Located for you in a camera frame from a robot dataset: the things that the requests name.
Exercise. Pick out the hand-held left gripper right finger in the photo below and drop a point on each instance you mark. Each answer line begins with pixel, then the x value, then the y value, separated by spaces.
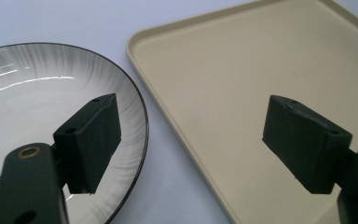
pixel 307 146

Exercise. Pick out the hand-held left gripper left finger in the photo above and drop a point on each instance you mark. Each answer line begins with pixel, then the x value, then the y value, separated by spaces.
pixel 87 143

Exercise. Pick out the white plate with dark rim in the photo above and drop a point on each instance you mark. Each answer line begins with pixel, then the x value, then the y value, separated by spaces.
pixel 40 102

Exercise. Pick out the beige plastic tray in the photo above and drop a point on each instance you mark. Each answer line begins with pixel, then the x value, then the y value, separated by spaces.
pixel 230 93

